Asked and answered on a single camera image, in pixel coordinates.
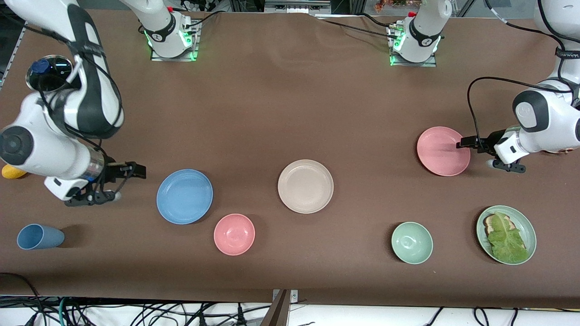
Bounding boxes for pink plate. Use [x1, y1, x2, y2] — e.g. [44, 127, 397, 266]
[417, 126, 471, 177]

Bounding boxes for small green bowl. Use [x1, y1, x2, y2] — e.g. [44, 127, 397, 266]
[391, 221, 434, 264]

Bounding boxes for brown table cover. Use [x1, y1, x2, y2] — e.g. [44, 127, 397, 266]
[0, 9, 580, 309]

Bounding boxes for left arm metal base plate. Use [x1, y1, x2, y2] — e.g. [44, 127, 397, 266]
[389, 25, 438, 67]

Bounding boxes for small pink bowl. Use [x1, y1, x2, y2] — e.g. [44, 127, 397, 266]
[213, 214, 256, 256]

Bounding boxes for yellow lemon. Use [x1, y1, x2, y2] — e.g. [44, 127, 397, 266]
[2, 164, 28, 180]

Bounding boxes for glass lid blue knob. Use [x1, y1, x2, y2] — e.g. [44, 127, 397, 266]
[26, 55, 74, 91]

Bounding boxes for black floor cable bundle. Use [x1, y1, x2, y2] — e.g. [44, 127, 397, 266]
[424, 307, 519, 326]
[0, 272, 272, 326]

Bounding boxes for dark metal strut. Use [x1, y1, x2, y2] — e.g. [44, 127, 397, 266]
[259, 290, 291, 326]

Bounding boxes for aluminium frame profile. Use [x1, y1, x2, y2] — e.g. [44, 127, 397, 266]
[0, 23, 29, 91]

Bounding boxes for white power strip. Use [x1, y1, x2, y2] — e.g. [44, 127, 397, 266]
[179, 0, 216, 12]

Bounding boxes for blue cup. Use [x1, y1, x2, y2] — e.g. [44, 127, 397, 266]
[17, 224, 65, 250]

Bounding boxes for green plate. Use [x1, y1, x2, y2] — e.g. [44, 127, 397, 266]
[476, 205, 537, 265]

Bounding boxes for green lettuce leaf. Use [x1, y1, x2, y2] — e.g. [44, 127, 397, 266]
[487, 211, 529, 264]

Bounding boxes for black base cable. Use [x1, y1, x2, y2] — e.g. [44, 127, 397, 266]
[317, 13, 400, 40]
[185, 9, 228, 29]

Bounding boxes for colourful background items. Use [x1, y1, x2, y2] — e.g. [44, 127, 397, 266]
[374, 0, 423, 12]

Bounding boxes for blue plate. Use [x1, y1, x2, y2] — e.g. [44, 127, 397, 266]
[156, 169, 213, 225]

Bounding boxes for beige plate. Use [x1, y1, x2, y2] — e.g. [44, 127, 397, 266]
[277, 159, 334, 214]

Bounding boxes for grey power strip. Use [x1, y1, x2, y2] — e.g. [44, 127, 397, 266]
[264, 0, 332, 14]

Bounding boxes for toasted bread slice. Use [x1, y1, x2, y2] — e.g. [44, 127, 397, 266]
[483, 214, 513, 236]

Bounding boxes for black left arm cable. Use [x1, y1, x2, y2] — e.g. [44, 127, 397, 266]
[467, 0, 576, 142]

